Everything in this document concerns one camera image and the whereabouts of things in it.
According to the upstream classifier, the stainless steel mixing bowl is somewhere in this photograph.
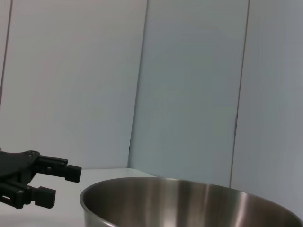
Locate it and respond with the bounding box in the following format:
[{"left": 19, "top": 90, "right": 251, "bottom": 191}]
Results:
[{"left": 80, "top": 176, "right": 303, "bottom": 227}]

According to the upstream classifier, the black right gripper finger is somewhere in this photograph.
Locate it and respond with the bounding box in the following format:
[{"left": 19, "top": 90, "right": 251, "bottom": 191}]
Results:
[
  {"left": 0, "top": 182, "right": 57, "bottom": 210},
  {"left": 33, "top": 155, "right": 82, "bottom": 183}
]

